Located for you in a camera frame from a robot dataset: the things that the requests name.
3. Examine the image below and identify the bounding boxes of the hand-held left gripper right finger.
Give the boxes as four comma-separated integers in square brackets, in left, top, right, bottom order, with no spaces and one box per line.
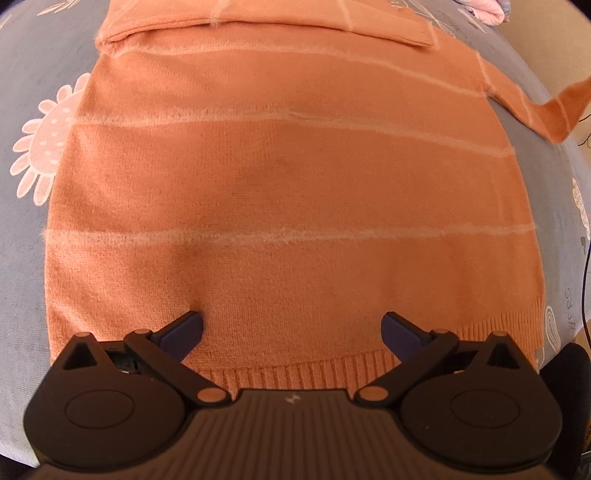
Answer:
[352,311,526,410]

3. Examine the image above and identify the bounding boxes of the orange knit sweater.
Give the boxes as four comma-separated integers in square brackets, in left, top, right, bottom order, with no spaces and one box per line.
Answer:
[41,0,591,394]

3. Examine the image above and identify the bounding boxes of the pink and lilac floral quilt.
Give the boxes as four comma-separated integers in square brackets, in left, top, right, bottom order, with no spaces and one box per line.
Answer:
[455,0,513,26]

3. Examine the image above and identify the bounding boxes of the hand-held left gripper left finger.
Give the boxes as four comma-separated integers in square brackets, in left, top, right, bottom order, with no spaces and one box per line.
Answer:
[47,310,232,410]

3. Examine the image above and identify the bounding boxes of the black cable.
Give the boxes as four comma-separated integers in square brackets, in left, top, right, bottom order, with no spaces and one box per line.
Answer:
[577,117,591,334]

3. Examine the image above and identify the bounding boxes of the person's black trousers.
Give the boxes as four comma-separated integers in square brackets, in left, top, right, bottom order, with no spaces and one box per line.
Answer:
[538,344,591,480]

